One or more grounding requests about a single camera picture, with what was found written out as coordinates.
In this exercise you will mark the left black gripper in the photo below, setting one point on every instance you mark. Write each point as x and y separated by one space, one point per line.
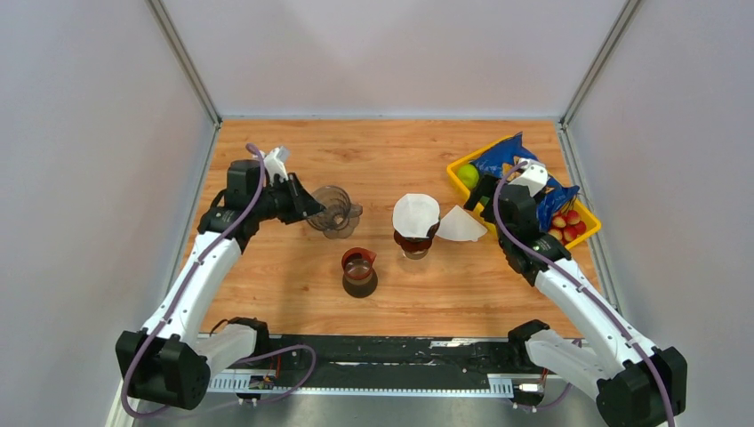
300 200

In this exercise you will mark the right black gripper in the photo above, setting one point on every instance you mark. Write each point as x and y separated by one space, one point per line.
485 188

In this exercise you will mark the grey smoky coffee dripper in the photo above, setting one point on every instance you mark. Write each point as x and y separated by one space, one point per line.
341 215

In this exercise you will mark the amber coffee dripper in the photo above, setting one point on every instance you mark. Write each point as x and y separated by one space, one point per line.
416 243

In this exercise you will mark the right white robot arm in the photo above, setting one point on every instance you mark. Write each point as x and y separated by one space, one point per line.
632 381

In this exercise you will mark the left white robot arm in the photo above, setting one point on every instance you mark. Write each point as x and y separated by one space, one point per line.
165 362

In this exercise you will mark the green lime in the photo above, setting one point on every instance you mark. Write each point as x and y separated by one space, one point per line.
468 175

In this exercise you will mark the blue chips bag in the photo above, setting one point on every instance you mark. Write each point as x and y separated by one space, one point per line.
506 153

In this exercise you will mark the red strawberries cluster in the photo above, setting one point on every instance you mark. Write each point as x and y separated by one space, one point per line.
567 226

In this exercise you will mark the brown glass carafe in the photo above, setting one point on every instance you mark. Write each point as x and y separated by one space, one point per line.
359 279

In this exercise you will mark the clear glass server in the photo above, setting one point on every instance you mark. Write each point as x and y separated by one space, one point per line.
415 254

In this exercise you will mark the yellow plastic tray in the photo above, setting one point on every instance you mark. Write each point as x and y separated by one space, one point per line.
592 223

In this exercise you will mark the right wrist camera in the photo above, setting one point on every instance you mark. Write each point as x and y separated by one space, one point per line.
532 175

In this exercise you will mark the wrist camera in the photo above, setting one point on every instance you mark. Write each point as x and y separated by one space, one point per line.
532 175
274 164

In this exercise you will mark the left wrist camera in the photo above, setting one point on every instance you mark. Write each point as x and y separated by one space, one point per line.
274 164

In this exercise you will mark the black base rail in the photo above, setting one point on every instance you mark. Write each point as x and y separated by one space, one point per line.
351 363

